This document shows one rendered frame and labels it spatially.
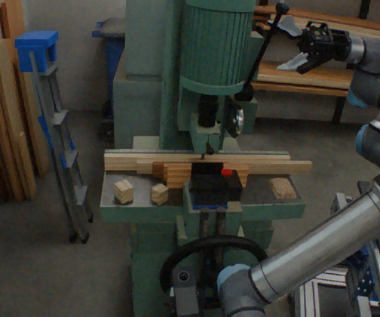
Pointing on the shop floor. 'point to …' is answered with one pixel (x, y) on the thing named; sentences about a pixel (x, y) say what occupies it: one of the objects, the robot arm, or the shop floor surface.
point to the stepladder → (53, 100)
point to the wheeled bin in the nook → (117, 29)
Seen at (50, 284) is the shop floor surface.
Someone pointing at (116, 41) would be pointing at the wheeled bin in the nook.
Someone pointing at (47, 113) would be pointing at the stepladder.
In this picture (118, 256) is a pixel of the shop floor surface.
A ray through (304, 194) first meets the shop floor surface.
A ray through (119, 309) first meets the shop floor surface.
